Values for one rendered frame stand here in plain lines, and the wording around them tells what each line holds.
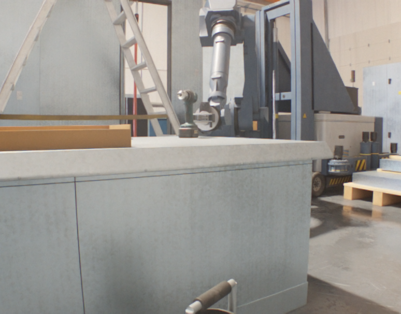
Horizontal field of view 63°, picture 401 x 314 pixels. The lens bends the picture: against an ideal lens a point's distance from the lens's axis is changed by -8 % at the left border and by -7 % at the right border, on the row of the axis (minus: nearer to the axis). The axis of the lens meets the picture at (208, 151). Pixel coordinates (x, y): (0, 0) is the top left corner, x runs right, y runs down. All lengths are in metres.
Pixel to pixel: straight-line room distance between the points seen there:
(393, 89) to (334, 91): 4.14
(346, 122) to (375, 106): 4.28
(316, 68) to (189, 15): 1.55
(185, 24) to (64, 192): 3.39
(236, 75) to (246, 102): 4.95
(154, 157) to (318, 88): 3.07
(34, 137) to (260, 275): 0.85
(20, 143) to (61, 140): 0.10
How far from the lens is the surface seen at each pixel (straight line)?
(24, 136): 0.91
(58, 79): 3.63
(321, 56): 3.92
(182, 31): 4.08
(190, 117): 1.71
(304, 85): 3.65
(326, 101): 3.92
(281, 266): 1.32
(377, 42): 13.87
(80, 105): 3.63
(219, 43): 2.52
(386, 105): 8.18
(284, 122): 4.14
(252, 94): 3.15
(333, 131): 3.90
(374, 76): 8.42
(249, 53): 2.95
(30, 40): 2.87
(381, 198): 3.38
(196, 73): 4.05
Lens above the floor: 0.70
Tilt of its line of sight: 4 degrees down
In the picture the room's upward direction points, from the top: straight up
